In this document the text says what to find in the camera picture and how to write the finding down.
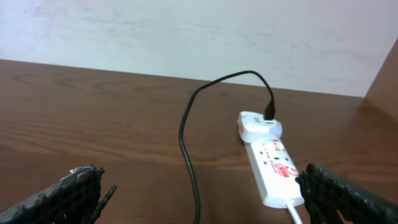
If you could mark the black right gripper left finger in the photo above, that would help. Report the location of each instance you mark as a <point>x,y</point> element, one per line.
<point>74,199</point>

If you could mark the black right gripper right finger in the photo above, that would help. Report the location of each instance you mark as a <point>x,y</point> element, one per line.
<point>329,198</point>

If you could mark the white USB charger adapter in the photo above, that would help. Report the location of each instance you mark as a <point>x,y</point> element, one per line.
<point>253,127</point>

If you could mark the white power strip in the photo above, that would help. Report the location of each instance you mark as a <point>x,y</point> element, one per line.
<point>274,173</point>

